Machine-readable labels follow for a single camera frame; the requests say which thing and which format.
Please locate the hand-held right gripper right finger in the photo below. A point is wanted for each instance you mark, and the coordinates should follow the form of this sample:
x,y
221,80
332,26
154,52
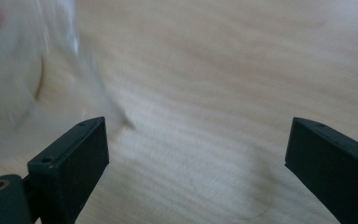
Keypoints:
x,y
332,168

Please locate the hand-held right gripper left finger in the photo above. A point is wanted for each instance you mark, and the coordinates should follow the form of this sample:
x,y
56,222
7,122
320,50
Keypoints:
x,y
71,168

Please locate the clear plastic bag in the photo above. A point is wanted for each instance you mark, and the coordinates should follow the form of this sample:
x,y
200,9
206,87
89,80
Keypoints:
x,y
24,68

